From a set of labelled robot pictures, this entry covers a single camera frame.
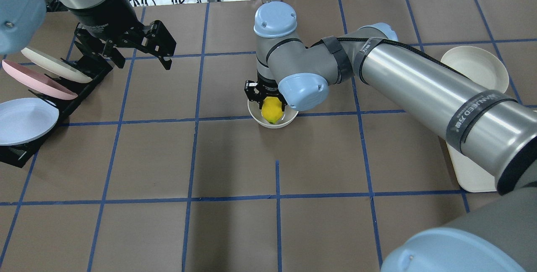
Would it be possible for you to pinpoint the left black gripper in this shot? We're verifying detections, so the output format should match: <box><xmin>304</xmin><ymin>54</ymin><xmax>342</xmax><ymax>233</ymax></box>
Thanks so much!
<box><xmin>73</xmin><ymin>0</ymin><xmax>177</xmax><ymax>71</ymax></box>

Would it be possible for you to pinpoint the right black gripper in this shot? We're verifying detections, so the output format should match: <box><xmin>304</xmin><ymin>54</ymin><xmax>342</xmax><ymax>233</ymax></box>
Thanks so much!
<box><xmin>244</xmin><ymin>77</ymin><xmax>287</xmax><ymax>114</ymax></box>

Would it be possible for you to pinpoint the cream round plate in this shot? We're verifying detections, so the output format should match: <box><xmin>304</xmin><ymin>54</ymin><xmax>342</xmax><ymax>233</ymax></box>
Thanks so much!
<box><xmin>441</xmin><ymin>46</ymin><xmax>509</xmax><ymax>93</ymax></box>

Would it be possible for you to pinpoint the black dish rack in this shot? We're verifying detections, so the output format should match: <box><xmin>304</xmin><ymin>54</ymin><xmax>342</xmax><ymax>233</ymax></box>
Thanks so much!
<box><xmin>0</xmin><ymin>57</ymin><xmax>112</xmax><ymax>167</ymax></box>

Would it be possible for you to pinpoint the cream plate in rack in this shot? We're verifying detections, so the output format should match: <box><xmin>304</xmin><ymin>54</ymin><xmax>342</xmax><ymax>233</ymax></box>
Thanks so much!
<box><xmin>21</xmin><ymin>47</ymin><xmax>92</xmax><ymax>84</ymax></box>

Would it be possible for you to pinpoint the cream rectangular tray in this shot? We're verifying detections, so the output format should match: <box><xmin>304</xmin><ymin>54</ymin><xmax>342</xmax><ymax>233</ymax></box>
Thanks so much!
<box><xmin>446</xmin><ymin>144</ymin><xmax>497</xmax><ymax>192</ymax></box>

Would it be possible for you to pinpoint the yellow lemon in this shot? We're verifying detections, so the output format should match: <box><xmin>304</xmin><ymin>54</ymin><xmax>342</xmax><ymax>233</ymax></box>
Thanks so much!
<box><xmin>261</xmin><ymin>97</ymin><xmax>284</xmax><ymax>125</ymax></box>

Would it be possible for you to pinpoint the pink plate in rack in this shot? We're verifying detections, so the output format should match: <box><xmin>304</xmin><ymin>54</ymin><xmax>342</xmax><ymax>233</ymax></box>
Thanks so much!
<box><xmin>2</xmin><ymin>60</ymin><xmax>78</xmax><ymax>100</ymax></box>

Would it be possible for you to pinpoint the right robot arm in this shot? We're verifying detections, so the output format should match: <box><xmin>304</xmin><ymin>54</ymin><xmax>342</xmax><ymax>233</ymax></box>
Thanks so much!
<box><xmin>244</xmin><ymin>2</ymin><xmax>537</xmax><ymax>272</ymax></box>

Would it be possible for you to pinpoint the cream bowl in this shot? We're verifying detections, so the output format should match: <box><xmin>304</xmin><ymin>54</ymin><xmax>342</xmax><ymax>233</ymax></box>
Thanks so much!
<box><xmin>248</xmin><ymin>96</ymin><xmax>298</xmax><ymax>128</ymax></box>

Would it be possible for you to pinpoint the blue plate in rack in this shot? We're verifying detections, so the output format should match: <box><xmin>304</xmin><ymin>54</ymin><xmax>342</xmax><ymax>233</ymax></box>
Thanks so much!
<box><xmin>0</xmin><ymin>98</ymin><xmax>59</xmax><ymax>146</ymax></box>

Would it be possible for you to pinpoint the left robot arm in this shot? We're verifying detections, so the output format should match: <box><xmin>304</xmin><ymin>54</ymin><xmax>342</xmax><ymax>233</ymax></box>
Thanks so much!
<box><xmin>0</xmin><ymin>0</ymin><xmax>176</xmax><ymax>70</ymax></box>

